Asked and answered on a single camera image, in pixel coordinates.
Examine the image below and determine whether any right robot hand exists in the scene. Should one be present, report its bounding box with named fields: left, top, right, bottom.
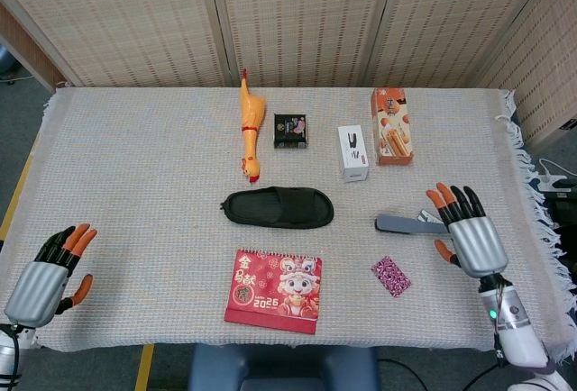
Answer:
left=426, top=182, right=508, bottom=279

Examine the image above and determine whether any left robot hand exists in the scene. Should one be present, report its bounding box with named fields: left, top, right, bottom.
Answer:
left=3, top=223, right=98, bottom=329

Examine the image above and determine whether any grey cleaning brush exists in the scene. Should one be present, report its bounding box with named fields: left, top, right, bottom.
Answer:
left=375, top=213, right=452, bottom=236

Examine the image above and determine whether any white power strip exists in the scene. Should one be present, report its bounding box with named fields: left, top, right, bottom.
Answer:
left=538, top=159, right=577, bottom=194

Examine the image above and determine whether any orange snack box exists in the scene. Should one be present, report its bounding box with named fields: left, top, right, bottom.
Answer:
left=370, top=87, right=415, bottom=167

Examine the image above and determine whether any white stapler box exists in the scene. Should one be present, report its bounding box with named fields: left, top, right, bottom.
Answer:
left=337, top=124, right=371, bottom=184

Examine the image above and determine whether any beige woven tablecloth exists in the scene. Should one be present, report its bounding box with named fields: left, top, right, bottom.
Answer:
left=0, top=86, right=577, bottom=352

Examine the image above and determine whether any black rubber slipper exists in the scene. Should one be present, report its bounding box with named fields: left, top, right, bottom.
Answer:
left=220, top=186, right=335, bottom=230

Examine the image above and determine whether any red 2026 desk calendar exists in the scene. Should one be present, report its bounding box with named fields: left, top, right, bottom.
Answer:
left=224, top=249, right=324, bottom=335

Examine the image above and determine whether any black rectangular tin can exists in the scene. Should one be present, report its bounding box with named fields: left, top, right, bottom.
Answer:
left=272, top=113, right=311, bottom=150

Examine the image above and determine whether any yellow rubber chicken toy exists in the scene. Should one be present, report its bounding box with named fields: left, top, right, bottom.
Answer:
left=238, top=68, right=267, bottom=185

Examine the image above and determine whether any woven folding screen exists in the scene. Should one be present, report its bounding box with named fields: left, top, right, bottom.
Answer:
left=0, top=0, right=577, bottom=149

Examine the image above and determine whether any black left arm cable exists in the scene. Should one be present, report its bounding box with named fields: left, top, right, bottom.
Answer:
left=0, top=325, right=23, bottom=387

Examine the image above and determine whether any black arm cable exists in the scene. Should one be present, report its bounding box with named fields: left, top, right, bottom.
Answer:
left=462, top=332, right=505, bottom=391
left=0, top=325, right=23, bottom=387

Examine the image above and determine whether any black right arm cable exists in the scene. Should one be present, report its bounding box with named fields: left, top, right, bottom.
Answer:
left=462, top=332, right=505, bottom=391

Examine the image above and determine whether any black floor cable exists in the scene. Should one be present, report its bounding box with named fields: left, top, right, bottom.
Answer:
left=377, top=357, right=429, bottom=391

